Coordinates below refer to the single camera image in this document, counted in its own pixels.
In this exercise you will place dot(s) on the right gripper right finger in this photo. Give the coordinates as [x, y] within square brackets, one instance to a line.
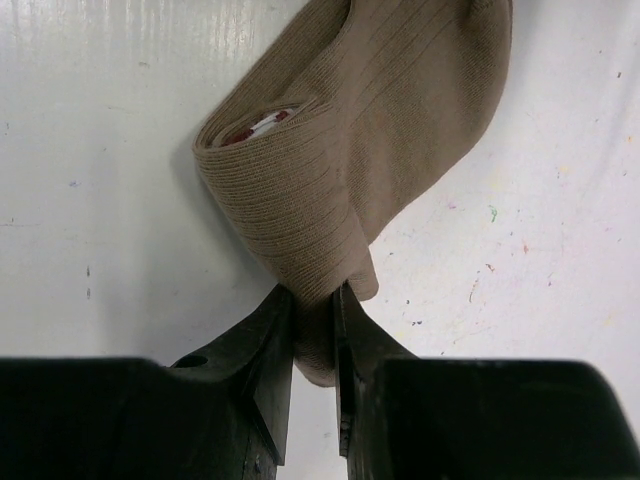
[360, 344]

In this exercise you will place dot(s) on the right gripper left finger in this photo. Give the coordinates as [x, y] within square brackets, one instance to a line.
[256, 357]

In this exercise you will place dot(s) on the brown striped sock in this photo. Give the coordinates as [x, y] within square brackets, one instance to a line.
[353, 112]

